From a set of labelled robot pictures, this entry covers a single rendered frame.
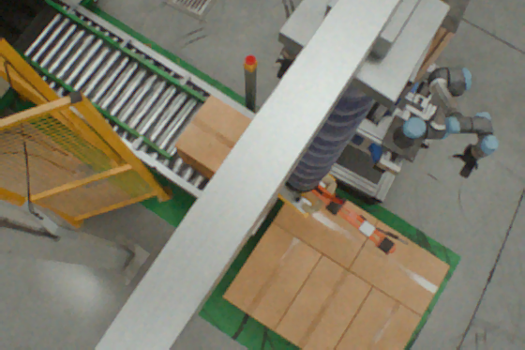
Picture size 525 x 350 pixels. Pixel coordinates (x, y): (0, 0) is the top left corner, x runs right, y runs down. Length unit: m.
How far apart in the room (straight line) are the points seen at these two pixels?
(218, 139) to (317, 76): 2.18
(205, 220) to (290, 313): 2.54
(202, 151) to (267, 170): 2.21
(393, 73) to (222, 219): 0.52
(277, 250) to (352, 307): 0.62
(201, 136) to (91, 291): 1.64
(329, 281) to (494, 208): 1.69
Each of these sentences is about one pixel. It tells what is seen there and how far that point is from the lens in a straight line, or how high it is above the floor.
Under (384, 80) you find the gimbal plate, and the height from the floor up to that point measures 2.87.
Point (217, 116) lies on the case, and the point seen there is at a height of 0.95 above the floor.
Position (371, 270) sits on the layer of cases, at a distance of 3.41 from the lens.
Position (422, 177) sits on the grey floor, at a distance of 4.18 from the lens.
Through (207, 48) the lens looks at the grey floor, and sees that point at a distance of 4.34.
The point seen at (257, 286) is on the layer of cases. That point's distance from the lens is 3.31.
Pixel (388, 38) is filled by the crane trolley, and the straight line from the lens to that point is 1.05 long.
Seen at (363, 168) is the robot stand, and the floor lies 0.21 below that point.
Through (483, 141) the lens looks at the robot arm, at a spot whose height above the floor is 1.86.
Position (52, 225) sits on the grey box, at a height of 1.77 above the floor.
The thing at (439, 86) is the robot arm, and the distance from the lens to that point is 2.51.
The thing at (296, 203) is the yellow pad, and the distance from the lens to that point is 2.82.
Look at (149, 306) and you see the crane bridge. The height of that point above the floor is 3.05.
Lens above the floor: 3.85
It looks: 75 degrees down
